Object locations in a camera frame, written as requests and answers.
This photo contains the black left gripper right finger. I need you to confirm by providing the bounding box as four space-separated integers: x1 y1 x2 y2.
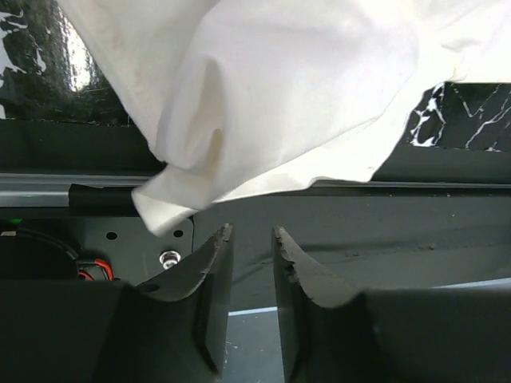
272 227 375 382

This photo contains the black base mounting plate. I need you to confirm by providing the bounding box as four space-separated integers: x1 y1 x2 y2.
1 120 510 310

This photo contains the white t shirt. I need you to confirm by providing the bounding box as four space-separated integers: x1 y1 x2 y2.
59 1 510 235

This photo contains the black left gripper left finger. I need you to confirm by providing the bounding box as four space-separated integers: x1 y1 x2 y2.
115 224 234 379

